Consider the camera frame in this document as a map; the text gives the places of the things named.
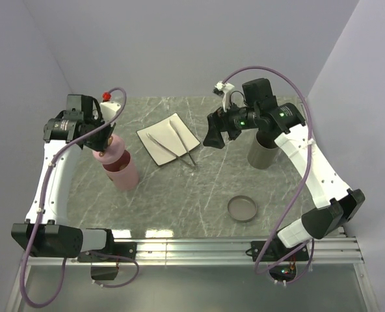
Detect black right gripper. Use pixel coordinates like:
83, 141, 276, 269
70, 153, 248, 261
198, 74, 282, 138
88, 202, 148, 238
203, 97, 259, 149

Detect pink lid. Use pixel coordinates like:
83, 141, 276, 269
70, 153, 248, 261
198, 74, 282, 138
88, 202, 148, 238
92, 134, 126, 166

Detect pink cup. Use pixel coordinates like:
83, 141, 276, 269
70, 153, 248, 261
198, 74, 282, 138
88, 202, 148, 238
103, 151, 139, 190

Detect grey metal cup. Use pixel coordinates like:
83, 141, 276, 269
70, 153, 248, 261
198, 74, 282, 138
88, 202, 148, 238
247, 131, 278, 170

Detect metal tongs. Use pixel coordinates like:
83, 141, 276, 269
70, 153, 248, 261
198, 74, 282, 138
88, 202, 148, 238
146, 120, 197, 168

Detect grey lid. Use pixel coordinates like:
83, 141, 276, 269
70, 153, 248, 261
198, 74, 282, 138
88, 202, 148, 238
227, 195, 258, 222

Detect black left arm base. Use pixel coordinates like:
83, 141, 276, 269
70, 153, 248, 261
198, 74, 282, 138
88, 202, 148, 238
76, 242, 140, 288

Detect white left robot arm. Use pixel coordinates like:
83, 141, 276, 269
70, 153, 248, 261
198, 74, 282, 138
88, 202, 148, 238
11, 92, 121, 261

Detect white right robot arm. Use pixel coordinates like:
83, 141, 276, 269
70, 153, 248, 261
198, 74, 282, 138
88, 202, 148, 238
204, 78, 365, 260

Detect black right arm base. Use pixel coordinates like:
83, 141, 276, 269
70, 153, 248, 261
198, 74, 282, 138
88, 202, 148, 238
245, 238, 314, 286

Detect white square plate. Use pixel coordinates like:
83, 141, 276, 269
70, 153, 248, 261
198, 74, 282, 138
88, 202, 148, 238
137, 113, 200, 166

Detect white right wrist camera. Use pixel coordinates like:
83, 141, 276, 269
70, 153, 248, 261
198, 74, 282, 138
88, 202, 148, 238
213, 81, 235, 112

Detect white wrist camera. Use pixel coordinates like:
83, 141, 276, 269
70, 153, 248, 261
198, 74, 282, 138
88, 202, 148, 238
100, 92, 122, 122
213, 81, 235, 112

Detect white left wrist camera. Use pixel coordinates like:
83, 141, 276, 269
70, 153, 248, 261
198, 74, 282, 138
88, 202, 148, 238
100, 92, 122, 122

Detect aluminium rail frame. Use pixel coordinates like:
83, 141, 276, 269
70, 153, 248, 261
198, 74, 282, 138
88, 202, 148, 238
3, 96, 380, 312

